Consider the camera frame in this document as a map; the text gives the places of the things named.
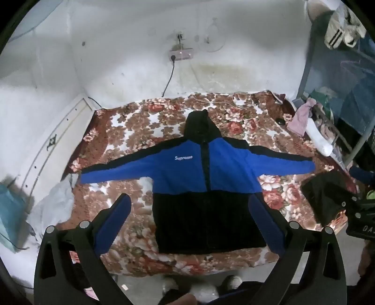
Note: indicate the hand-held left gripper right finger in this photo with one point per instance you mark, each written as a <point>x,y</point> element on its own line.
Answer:
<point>265,223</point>

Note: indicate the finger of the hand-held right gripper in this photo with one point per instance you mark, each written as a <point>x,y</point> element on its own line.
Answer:
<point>351,203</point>
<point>363,174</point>

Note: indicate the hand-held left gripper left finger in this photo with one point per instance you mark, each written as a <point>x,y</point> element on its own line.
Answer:
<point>112,225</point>

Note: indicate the blue and black hooded jacket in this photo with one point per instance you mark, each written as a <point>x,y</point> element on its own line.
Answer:
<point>187,164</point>

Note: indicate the person's right forearm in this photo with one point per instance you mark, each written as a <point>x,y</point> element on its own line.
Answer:
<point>368,259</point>

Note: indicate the black cloth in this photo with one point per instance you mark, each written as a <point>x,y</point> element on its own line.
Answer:
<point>325,199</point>

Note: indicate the white pillow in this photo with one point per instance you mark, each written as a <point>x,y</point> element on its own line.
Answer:
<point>319,137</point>

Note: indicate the white plastic bag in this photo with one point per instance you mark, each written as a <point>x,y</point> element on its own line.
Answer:
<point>55,202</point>

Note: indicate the person's dark pants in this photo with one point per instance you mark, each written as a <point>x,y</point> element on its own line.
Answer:
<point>231,295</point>

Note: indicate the pink cloth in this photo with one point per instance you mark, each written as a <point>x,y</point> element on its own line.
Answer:
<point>301,117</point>

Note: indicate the green garment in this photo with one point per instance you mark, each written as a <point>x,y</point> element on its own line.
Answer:
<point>320,95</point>

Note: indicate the teal bag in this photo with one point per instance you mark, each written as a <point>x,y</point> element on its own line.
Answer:
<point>11,211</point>

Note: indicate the floral blanket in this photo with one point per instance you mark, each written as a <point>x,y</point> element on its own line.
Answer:
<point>131,123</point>

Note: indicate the white striped garment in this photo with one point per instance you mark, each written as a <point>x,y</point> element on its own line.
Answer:
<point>342,29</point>

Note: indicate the white power strip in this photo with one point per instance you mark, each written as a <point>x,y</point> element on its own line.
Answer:
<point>181,54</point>

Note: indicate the grey metal bunk bed frame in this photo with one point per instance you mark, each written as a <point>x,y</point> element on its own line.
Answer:
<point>304,67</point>

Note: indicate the white wall socket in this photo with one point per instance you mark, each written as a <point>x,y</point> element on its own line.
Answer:
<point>180,36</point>

